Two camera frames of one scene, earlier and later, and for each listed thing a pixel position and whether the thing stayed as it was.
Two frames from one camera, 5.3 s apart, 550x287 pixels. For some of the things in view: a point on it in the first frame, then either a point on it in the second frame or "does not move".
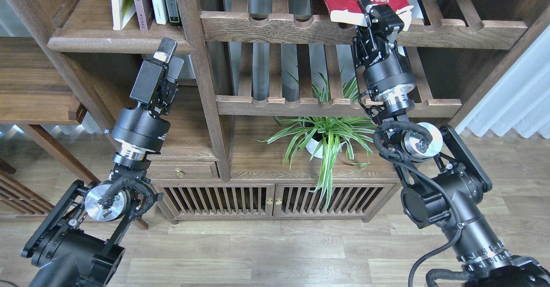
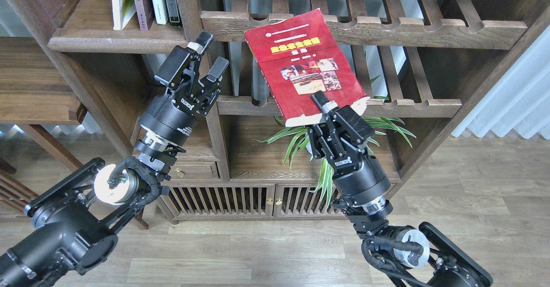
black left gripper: [142, 125] → [174, 115]
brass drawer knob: [179, 172] does not move
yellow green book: [123, 5] does not move
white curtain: [519, 99] does not move
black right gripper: [385, 74] → [357, 182]
